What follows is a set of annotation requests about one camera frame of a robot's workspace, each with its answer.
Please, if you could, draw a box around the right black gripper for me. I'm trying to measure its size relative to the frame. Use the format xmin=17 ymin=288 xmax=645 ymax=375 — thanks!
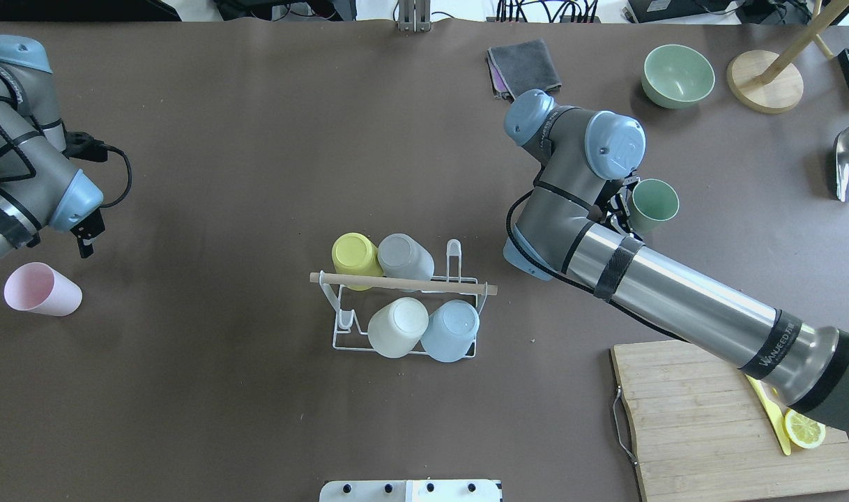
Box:
xmin=601 ymin=172 xmax=639 ymax=234

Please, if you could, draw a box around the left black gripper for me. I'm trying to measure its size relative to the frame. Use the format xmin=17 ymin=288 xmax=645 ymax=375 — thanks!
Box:
xmin=72 ymin=208 xmax=105 ymax=259

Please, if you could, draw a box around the mint green cup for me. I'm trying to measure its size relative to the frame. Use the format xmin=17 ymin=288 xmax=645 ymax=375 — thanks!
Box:
xmin=628 ymin=178 xmax=680 ymax=234

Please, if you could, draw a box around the pink cup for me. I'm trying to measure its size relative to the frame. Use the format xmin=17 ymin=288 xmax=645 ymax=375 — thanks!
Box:
xmin=3 ymin=261 xmax=83 ymax=317

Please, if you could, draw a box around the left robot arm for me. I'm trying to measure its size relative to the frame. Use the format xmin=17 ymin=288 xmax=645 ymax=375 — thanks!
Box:
xmin=0 ymin=34 xmax=122 ymax=260

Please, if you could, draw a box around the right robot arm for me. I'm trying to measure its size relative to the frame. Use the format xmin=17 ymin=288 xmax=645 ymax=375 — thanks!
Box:
xmin=503 ymin=89 xmax=849 ymax=432

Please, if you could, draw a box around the light blue cup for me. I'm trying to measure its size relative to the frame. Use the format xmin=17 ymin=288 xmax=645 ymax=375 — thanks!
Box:
xmin=421 ymin=300 xmax=480 ymax=363

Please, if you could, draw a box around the grey cup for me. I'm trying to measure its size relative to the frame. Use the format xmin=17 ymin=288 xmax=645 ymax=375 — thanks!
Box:
xmin=377 ymin=233 xmax=435 ymax=282

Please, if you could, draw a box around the cream white cup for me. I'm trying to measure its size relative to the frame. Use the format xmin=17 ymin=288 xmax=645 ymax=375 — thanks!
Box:
xmin=367 ymin=298 xmax=429 ymax=358

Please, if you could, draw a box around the yellow cup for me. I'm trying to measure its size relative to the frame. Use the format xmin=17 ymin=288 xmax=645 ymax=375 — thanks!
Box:
xmin=331 ymin=232 xmax=384 ymax=277

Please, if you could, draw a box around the mint green bowl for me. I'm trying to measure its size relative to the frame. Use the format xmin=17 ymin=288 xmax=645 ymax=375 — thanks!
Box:
xmin=641 ymin=44 xmax=716 ymax=110

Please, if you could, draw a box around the grey folded cloth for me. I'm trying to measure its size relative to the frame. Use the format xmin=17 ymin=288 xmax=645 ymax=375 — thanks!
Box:
xmin=486 ymin=38 xmax=562 ymax=100

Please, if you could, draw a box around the wooden mug tree stand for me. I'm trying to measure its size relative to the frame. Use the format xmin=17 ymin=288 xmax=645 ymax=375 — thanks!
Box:
xmin=725 ymin=1 xmax=849 ymax=114

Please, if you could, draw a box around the bamboo cutting board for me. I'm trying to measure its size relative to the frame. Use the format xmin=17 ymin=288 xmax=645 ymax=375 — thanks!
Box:
xmin=611 ymin=340 xmax=849 ymax=501

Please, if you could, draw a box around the yellow plastic knife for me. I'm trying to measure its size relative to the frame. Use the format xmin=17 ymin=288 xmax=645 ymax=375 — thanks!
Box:
xmin=745 ymin=375 xmax=792 ymax=455

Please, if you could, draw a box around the white wire cup holder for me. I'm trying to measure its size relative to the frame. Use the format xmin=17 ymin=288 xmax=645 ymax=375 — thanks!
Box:
xmin=309 ymin=232 xmax=498 ymax=363

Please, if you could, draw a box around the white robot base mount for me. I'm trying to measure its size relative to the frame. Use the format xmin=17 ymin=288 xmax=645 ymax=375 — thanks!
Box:
xmin=319 ymin=478 xmax=503 ymax=501

